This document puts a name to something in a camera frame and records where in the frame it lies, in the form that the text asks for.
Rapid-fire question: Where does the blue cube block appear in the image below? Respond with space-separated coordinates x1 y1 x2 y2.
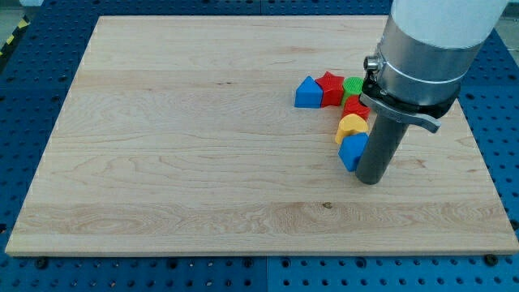
338 133 369 172

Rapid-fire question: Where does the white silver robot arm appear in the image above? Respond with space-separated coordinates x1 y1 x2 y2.
377 0 508 105

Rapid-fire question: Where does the yellow heart block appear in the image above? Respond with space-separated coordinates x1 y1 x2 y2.
335 114 369 144

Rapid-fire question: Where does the red circle block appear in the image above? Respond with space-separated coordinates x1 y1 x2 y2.
341 95 371 121

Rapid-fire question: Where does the green circle block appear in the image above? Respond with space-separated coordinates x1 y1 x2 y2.
341 76 363 105

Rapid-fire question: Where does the blue pentagon block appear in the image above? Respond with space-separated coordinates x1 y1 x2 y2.
294 76 323 109

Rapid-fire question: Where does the light wooden board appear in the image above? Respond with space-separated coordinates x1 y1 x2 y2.
6 16 518 257

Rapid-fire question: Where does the red star block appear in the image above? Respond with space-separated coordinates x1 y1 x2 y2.
315 71 345 108

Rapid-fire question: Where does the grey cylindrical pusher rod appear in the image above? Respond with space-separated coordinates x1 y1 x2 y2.
355 115 409 185

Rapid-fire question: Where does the black silver clamp lever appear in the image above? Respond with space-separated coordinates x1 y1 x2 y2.
359 55 461 133

